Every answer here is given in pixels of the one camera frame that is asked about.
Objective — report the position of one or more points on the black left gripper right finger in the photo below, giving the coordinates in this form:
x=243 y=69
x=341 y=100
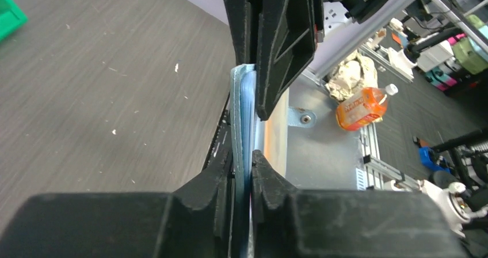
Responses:
x=292 y=222

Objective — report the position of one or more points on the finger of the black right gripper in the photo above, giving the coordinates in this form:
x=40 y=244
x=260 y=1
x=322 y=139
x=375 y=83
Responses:
x=243 y=20

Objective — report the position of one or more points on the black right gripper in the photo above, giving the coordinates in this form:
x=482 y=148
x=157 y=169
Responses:
x=286 y=40

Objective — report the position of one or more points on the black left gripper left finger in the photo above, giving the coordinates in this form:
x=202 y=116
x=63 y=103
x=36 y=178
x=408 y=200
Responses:
x=193 y=221

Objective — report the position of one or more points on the blue leather card holder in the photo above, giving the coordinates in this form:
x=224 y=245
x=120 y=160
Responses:
x=244 y=124

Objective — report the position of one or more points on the crumpled beige cloth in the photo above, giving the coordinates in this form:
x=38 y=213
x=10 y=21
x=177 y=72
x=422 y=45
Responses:
x=354 y=73

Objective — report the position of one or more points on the orange drink bottle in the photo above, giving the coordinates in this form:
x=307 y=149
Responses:
x=364 y=107

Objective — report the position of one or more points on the green plastic bin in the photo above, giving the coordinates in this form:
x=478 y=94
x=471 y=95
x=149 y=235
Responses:
x=12 y=18

